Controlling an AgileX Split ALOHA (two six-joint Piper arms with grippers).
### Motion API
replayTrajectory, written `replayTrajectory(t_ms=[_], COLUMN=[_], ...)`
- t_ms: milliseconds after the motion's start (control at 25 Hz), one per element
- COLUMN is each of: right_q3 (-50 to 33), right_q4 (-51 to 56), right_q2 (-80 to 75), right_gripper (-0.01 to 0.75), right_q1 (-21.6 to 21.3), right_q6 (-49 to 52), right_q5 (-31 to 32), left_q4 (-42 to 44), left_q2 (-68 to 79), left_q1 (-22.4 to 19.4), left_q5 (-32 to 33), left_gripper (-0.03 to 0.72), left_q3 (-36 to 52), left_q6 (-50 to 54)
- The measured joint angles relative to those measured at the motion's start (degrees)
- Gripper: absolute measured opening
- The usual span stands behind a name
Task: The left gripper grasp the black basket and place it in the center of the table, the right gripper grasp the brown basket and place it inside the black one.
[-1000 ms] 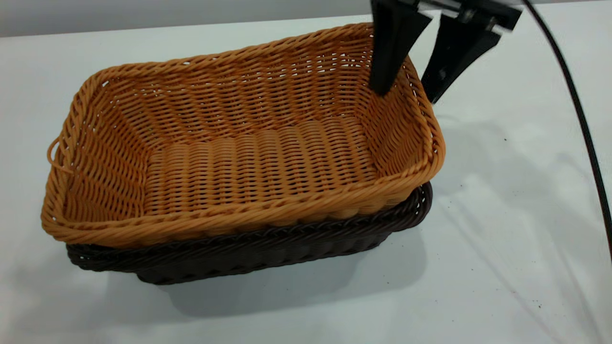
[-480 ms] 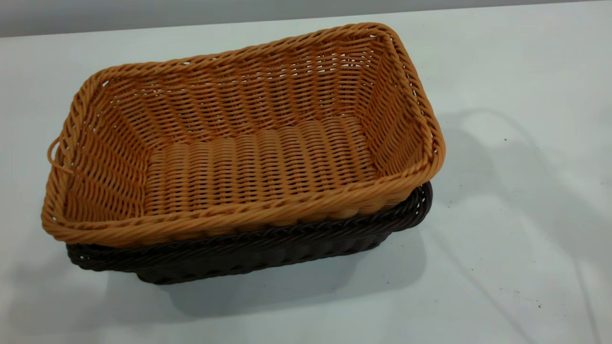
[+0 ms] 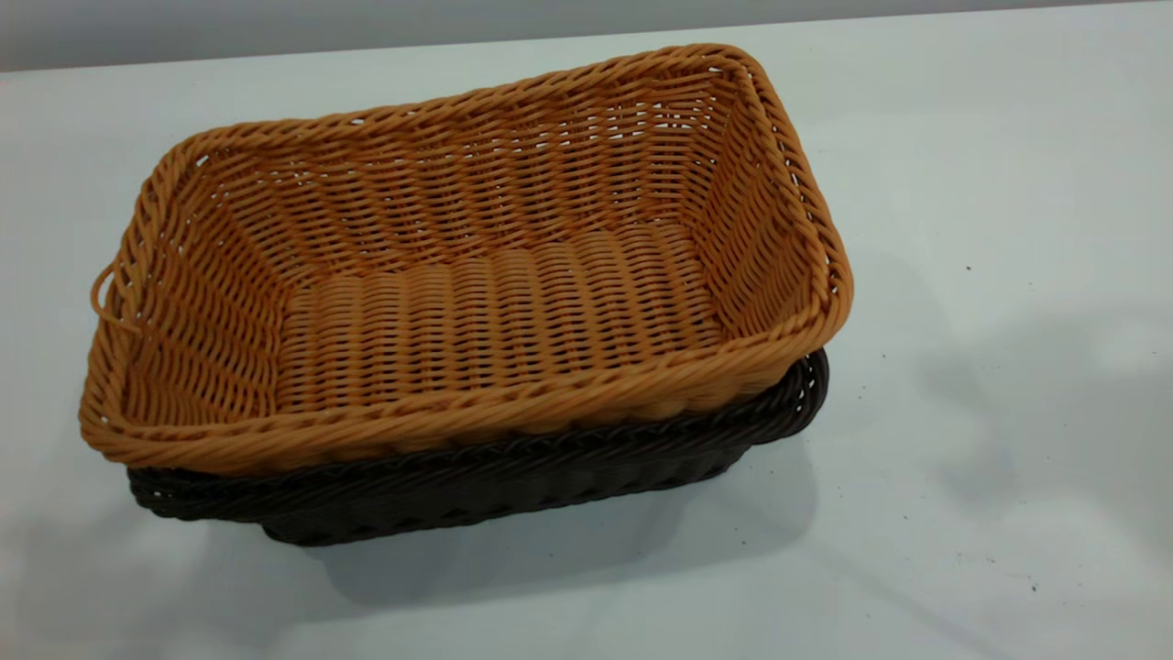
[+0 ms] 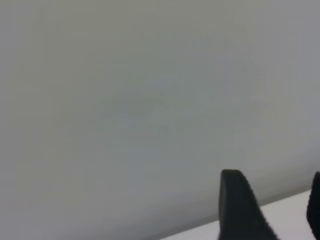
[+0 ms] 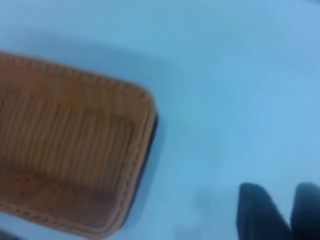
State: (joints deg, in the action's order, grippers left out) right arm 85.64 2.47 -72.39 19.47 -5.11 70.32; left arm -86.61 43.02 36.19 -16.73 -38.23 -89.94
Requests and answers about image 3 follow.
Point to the orange wicker basket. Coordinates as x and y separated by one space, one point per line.
495 302

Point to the dark brown wicker basket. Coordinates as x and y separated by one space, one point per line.
476 486

